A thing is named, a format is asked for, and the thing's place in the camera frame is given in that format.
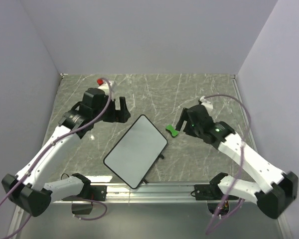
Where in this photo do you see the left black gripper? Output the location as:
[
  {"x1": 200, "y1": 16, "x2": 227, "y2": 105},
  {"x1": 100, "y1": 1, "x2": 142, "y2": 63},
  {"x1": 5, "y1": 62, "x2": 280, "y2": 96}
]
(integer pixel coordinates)
[{"x1": 93, "y1": 96, "x2": 130, "y2": 123}]

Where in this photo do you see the green whiteboard eraser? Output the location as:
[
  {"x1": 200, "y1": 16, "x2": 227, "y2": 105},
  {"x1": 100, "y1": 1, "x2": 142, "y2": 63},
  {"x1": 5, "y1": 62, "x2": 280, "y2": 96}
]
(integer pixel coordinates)
[{"x1": 165, "y1": 124, "x2": 179, "y2": 138}]

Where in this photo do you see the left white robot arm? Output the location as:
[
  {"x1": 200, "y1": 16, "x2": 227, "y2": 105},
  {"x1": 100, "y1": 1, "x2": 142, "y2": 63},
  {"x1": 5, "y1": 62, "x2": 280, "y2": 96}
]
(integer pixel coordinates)
[{"x1": 1, "y1": 88, "x2": 131, "y2": 217}]

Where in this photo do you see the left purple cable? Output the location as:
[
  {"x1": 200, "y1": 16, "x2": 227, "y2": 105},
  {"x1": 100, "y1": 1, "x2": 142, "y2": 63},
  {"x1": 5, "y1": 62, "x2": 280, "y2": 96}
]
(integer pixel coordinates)
[{"x1": 0, "y1": 77, "x2": 117, "y2": 239}]

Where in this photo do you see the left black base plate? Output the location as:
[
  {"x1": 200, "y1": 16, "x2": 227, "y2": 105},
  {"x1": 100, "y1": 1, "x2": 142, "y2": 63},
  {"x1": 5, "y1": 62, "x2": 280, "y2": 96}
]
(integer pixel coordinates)
[{"x1": 62, "y1": 185, "x2": 107, "y2": 201}]

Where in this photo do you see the small black-framed whiteboard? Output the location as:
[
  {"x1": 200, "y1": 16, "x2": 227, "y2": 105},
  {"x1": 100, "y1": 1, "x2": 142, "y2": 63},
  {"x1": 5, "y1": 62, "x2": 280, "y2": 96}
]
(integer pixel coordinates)
[{"x1": 103, "y1": 115, "x2": 168, "y2": 189}]

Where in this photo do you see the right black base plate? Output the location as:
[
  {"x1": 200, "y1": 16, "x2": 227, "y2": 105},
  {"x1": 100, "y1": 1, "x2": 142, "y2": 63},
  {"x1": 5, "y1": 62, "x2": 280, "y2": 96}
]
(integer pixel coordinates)
[{"x1": 190, "y1": 184, "x2": 224, "y2": 201}]

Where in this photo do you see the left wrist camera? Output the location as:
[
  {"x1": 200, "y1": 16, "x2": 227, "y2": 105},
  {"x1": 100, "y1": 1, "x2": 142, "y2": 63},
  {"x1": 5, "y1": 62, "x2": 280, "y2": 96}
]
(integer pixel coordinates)
[{"x1": 97, "y1": 78, "x2": 116, "y2": 92}]

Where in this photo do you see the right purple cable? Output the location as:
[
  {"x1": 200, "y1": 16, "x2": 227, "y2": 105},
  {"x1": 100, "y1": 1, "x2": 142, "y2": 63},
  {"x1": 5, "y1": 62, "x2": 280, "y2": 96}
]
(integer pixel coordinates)
[{"x1": 198, "y1": 94, "x2": 252, "y2": 235}]

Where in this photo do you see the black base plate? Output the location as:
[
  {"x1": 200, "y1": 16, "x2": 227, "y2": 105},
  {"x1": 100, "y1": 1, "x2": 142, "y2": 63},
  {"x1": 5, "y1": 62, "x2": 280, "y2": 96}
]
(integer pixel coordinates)
[
  {"x1": 62, "y1": 185, "x2": 107, "y2": 201},
  {"x1": 190, "y1": 184, "x2": 224, "y2": 201}
]

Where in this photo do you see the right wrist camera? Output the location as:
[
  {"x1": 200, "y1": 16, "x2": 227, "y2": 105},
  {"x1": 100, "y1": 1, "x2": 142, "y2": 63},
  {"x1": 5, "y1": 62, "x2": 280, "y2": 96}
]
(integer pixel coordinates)
[{"x1": 198, "y1": 96, "x2": 213, "y2": 113}]

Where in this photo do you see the purple cable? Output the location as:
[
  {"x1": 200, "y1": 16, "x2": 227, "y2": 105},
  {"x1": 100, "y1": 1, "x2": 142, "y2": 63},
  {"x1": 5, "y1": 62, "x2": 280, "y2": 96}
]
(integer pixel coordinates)
[
  {"x1": 198, "y1": 94, "x2": 252, "y2": 235},
  {"x1": 0, "y1": 77, "x2": 117, "y2": 239}
]

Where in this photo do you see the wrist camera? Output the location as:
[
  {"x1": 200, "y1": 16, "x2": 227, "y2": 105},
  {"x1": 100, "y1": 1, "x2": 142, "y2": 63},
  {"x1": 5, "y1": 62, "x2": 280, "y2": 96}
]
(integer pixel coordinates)
[
  {"x1": 97, "y1": 78, "x2": 116, "y2": 92},
  {"x1": 198, "y1": 96, "x2": 213, "y2": 113}
]

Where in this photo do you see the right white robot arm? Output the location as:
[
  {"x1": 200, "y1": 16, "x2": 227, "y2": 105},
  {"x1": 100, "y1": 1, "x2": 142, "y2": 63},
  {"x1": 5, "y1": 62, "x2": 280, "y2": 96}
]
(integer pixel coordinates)
[{"x1": 176, "y1": 105, "x2": 299, "y2": 219}]

